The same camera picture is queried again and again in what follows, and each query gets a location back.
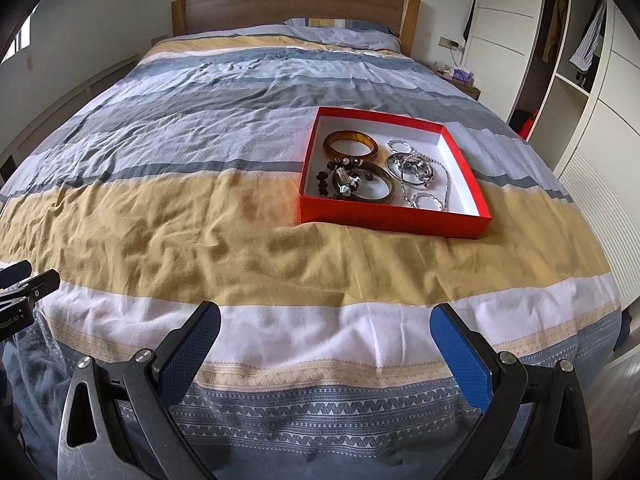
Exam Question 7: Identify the small silver twisted ring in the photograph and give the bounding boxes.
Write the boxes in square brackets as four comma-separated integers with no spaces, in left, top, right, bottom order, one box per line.
[412,190,446,213]

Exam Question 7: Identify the silver chain necklace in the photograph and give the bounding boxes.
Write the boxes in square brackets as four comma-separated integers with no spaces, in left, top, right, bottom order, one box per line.
[399,152,454,212]

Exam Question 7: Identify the dark brown bangle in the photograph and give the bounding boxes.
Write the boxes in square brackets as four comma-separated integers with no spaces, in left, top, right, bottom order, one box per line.
[347,162,395,204]

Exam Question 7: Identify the beaded stone bracelet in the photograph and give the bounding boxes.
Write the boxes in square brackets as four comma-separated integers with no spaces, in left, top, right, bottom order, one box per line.
[314,156,377,198]

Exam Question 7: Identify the red jewelry box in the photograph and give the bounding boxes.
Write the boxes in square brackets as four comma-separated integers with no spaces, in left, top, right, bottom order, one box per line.
[298,106,491,238]

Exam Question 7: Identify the amber resin bangle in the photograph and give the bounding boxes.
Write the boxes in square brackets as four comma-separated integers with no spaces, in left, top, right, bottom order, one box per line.
[323,129,378,162]

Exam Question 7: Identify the silver twisted hoop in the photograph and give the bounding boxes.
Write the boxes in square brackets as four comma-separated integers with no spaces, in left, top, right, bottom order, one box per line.
[387,139,413,154]

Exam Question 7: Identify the white radiator cover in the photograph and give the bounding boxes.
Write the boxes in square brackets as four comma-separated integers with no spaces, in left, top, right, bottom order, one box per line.
[1,55,139,184]

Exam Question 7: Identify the striped bed duvet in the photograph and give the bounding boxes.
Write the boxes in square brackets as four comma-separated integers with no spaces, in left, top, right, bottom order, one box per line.
[1,25,620,479]

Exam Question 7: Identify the window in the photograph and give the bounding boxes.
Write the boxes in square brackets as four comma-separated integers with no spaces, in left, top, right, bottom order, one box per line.
[2,14,32,62]

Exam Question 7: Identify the red item in wardrobe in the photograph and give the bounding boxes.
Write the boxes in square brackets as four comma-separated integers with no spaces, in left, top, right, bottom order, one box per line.
[510,110,536,140]

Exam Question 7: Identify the wooden headboard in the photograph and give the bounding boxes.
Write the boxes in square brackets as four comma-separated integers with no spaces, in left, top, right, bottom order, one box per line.
[171,0,421,56]

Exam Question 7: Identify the wooden nightstand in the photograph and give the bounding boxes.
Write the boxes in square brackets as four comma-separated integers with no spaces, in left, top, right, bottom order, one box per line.
[435,68,480,101]

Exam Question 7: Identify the purple tissue box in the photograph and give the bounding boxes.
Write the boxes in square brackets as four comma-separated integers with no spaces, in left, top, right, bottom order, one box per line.
[451,67,474,84]

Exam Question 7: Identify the hanging striped shirt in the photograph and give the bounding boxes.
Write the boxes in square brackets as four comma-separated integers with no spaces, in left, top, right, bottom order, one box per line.
[570,1,606,74]

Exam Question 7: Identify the lavender pillow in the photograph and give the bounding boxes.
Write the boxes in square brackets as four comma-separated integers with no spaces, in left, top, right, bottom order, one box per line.
[284,18,400,53]

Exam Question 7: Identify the white wardrobe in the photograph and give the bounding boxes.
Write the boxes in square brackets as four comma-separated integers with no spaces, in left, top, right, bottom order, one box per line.
[463,0,639,307]

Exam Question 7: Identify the wall power outlet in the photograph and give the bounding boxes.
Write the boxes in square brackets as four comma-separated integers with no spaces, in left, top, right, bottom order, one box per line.
[438,37,459,50]

